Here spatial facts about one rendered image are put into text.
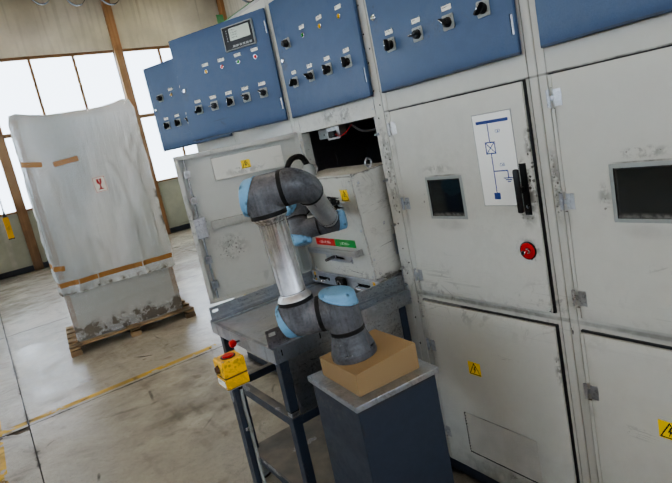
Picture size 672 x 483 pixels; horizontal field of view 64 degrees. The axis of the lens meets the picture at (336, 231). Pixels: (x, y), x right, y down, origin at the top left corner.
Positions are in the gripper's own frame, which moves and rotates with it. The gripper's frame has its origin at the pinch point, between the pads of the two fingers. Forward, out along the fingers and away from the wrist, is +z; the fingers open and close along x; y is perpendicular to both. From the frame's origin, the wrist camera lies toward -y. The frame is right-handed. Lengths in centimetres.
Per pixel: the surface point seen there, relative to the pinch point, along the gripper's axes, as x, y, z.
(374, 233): -11.5, 12.8, 6.8
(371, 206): -0.1, 13.1, 4.9
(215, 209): 4, -69, -13
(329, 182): 11.3, -4.5, -1.2
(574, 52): 35, 104, -23
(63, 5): 516, -1032, 321
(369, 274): -29.0, 7.8, 8.8
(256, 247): -16, -61, 5
